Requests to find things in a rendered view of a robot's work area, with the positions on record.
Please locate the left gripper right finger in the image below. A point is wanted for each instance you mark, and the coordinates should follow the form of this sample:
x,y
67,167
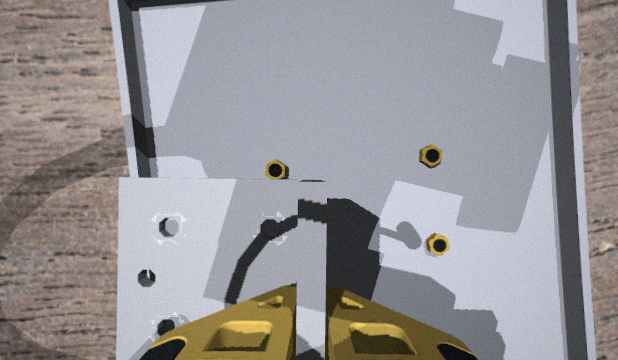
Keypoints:
x,y
355,326

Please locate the brass hex nut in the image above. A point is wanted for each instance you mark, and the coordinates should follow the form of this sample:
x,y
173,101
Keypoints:
x,y
430,155
437,244
275,169

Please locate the light grey metal bracket plate with holes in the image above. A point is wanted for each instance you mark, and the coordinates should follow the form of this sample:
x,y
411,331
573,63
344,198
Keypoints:
x,y
220,255

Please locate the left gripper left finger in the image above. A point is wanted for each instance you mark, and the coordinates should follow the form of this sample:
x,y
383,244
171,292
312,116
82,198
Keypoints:
x,y
260,328

